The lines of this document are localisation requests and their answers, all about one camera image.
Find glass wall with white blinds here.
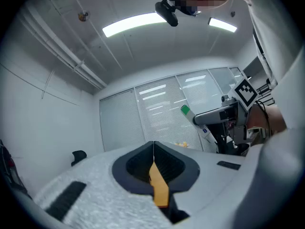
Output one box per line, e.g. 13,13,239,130
99,66,245,153

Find person's beige shirt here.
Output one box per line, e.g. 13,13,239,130
247,0,305,229

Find ceiling smoke detector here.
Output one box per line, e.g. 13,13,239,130
77,10,90,22

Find black head-mounted camera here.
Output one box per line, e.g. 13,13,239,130
154,0,179,28

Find person's right forearm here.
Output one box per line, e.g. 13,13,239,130
247,103,288,135

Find green small packet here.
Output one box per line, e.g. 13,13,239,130
180,105,217,150

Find white ceiling pipes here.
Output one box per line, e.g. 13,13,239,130
18,7,108,91

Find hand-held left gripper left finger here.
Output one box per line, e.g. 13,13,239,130
33,141,174,229

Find long ceiling light panel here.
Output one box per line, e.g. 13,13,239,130
102,12,168,38
207,17,238,33

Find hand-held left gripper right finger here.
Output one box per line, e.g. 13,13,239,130
153,141,254,229

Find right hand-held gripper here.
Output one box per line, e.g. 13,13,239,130
193,76,259,145

